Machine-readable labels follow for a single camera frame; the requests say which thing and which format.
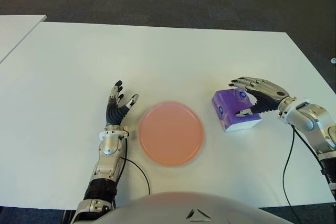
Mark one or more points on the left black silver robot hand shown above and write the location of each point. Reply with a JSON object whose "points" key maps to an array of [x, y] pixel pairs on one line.
{"points": [[114, 113]]}

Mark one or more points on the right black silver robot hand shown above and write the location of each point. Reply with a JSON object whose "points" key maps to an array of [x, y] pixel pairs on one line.
{"points": [[267, 95]]}

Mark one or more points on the purple tissue paper pack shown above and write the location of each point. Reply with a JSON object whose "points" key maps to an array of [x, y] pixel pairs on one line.
{"points": [[231, 106]]}

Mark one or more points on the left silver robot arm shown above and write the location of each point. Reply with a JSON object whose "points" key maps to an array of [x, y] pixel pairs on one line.
{"points": [[105, 166]]}

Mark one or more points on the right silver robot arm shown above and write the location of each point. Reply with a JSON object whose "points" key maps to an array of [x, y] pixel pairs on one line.
{"points": [[312, 121]]}

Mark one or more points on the round pink plate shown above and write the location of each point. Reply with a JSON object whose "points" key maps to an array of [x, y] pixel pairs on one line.
{"points": [[170, 133]]}

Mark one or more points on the small white controller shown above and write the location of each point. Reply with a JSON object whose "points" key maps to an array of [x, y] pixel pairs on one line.
{"points": [[333, 60]]}

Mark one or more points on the grey robot torso shell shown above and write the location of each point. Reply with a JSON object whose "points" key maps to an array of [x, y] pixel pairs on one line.
{"points": [[183, 208]]}

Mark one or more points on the neighbouring white table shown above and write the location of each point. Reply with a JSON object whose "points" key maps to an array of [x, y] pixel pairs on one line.
{"points": [[15, 32]]}

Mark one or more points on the black table leg frame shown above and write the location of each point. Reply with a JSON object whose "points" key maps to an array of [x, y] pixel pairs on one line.
{"points": [[69, 217]]}

